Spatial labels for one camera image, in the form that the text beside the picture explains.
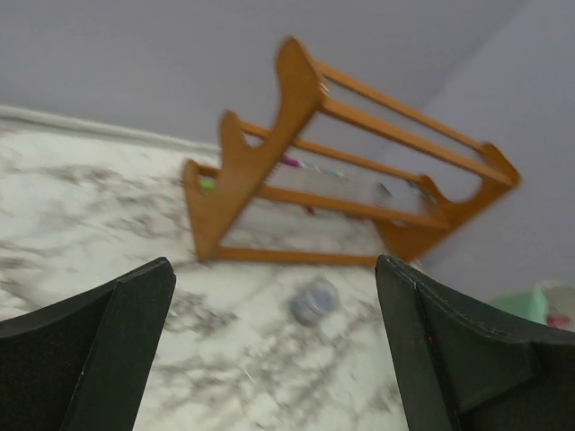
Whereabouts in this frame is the orange wooden shelf rack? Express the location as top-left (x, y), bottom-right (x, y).
top-left (182, 36), bottom-right (521, 266)

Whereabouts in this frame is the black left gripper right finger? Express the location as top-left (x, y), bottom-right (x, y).
top-left (375, 255), bottom-right (574, 431)

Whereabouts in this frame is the printed paper bag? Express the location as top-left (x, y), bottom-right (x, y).
top-left (489, 280), bottom-right (574, 332)

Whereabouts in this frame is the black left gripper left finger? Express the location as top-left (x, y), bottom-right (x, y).
top-left (1, 257), bottom-right (176, 430)

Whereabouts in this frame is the clear plastic cup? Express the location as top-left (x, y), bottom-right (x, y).
top-left (288, 277), bottom-right (340, 327)

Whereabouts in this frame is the green marker pen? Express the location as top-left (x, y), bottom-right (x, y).
top-left (199, 178), bottom-right (217, 194)

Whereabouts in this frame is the purple marker pen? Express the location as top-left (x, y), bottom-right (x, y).
top-left (281, 155), bottom-right (309, 169)

